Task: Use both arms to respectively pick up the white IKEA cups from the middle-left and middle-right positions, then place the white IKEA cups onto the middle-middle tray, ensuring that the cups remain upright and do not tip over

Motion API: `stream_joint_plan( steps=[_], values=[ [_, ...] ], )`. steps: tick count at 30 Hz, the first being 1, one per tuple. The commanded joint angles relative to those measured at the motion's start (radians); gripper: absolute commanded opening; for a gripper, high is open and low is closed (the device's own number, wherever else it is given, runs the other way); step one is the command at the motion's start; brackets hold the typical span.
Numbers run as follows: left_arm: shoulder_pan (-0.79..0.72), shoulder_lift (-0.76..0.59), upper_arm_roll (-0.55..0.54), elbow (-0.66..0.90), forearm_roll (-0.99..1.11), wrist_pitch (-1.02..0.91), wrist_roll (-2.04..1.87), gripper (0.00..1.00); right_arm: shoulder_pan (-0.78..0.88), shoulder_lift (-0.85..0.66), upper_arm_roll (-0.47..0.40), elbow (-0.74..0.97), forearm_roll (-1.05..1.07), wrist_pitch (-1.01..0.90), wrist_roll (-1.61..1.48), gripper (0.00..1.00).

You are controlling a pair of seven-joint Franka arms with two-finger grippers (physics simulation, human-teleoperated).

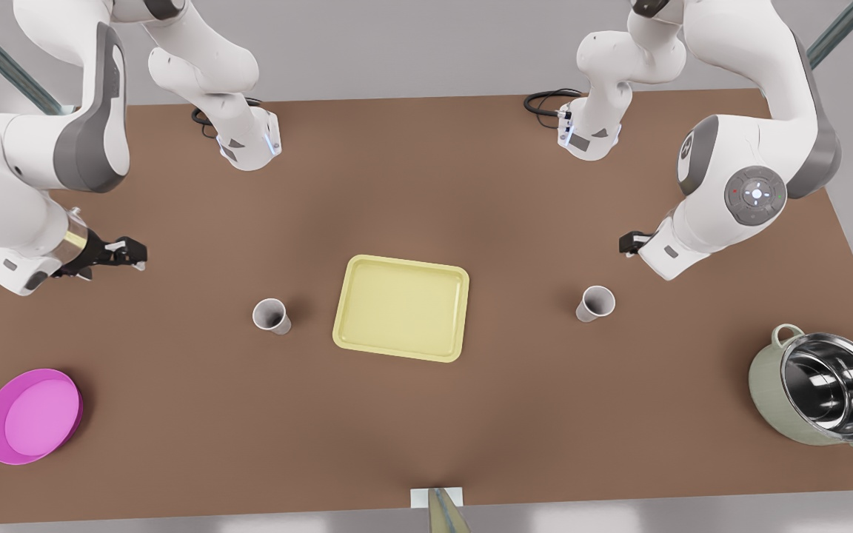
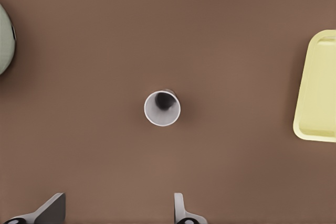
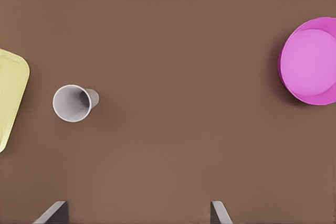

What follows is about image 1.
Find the pink bowl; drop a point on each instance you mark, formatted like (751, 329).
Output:
(32, 417)

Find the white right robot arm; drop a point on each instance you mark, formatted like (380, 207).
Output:
(93, 111)

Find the silver frame post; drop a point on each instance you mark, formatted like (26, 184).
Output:
(4, 63)
(446, 514)
(841, 31)

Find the white cup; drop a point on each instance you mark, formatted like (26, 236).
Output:
(595, 303)
(271, 314)

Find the white post foot plate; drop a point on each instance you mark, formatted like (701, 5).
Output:
(419, 497)

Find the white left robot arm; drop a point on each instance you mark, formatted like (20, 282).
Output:
(752, 148)

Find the green pot with steel interior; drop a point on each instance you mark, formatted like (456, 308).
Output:
(819, 389)

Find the pale yellow tray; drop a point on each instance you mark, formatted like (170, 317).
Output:
(400, 309)

